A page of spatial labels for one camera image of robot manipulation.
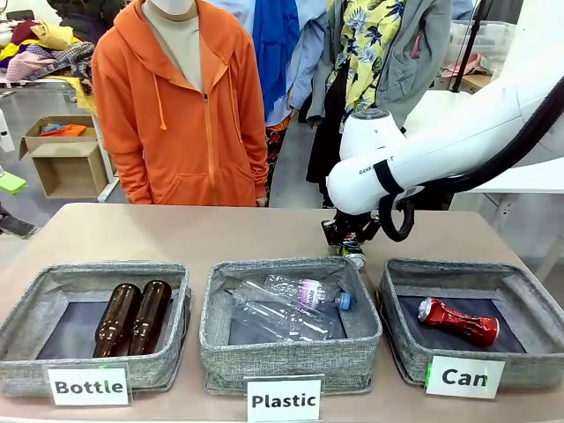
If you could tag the open cardboard box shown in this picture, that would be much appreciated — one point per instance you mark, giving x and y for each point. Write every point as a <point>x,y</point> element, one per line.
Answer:
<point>66,172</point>

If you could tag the white table under clothes pile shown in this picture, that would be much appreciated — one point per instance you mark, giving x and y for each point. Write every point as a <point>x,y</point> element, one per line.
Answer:
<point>108,176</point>

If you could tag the black shoe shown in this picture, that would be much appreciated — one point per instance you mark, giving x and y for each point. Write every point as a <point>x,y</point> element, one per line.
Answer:
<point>17,227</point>

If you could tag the grey fabric basket can label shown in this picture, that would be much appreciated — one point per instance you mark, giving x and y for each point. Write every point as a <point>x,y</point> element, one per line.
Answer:
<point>520,365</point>

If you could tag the hanging light blue shirt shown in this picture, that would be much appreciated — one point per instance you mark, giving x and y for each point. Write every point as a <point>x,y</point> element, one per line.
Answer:
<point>308,66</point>

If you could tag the orange cloth in box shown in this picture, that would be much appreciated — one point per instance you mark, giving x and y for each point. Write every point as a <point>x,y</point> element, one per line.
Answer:
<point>66,130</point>

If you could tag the hanging grey hoodie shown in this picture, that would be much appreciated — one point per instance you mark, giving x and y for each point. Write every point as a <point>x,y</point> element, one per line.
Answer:
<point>414,66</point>

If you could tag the pink cloth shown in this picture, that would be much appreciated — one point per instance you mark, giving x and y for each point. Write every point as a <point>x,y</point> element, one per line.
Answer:
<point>467,66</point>

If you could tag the black stand pole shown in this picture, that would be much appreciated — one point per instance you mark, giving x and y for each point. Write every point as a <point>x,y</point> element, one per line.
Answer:
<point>469,48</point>

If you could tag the green cloth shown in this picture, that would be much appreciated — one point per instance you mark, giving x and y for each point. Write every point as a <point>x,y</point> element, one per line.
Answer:
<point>11,183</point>

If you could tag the white work table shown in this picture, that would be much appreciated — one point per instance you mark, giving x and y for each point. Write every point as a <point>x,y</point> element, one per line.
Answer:
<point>429,103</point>

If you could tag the clear unlabelled plastic bottle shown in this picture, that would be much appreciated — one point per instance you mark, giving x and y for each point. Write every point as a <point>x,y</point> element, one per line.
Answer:
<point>282,321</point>

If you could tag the hanging blue cloth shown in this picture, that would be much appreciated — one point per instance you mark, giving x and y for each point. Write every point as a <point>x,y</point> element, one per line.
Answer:
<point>275,48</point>

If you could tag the crushed red drink can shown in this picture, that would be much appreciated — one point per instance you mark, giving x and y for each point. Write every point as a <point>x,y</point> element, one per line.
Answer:
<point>458,319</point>

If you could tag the white sign reading Plastic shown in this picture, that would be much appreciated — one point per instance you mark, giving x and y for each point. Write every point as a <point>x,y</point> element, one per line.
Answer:
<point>284,400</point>

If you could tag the person in orange hoodie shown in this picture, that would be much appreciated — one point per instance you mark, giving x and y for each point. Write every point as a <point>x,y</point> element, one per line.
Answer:
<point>176,132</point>

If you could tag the hanging yellow floral shirt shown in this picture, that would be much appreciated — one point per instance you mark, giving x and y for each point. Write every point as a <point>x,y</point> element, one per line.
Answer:
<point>365,57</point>

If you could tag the clear plastic storage bin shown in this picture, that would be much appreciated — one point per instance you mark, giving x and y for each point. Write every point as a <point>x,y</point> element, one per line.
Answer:
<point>484,37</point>

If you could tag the grey fabric basket plastic label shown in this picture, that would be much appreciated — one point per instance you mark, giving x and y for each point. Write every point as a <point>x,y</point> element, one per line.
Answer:
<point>286,361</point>

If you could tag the person's left hand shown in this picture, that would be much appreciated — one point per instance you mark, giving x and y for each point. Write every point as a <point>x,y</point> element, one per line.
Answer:
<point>262,202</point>

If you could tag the white sign reading Can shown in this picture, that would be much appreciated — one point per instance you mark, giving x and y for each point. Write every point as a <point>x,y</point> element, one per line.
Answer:
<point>465,376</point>

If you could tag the plastic bottle with blue cap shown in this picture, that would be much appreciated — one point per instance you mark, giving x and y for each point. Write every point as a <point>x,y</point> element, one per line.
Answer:
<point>313,293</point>

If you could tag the orange black patterned garment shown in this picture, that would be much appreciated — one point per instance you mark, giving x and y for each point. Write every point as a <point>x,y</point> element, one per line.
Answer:
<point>273,150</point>

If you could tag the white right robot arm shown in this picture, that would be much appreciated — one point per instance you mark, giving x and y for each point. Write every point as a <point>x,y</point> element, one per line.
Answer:
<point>440,145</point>

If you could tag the brown glass bottle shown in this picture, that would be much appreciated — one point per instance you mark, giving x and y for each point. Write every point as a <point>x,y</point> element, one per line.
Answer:
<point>116,321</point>
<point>150,317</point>

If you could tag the hanging black garment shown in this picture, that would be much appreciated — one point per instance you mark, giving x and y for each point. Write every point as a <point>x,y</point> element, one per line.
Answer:
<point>321,154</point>

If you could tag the pile of colourful clothes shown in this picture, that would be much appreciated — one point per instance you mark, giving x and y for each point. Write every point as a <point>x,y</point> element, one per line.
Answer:
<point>48,53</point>

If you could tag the white sign reading Bottle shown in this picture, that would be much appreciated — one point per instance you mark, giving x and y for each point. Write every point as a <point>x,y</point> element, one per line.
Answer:
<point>88,385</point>

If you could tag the black printed drink can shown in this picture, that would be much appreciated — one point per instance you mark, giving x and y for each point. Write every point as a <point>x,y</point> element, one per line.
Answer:
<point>356,260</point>

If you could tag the black jacket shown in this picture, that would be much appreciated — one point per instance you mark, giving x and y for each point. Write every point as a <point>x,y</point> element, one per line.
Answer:
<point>79,22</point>

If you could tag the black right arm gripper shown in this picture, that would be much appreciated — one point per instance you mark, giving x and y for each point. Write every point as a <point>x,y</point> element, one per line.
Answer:
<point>354,220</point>

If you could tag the grey fabric basket bottle label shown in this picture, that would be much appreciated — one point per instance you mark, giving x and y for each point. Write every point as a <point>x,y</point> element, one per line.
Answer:
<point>167,365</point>

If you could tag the hanging yellow cloth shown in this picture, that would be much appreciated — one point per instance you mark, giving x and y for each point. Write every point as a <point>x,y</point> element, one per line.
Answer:
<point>83,99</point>

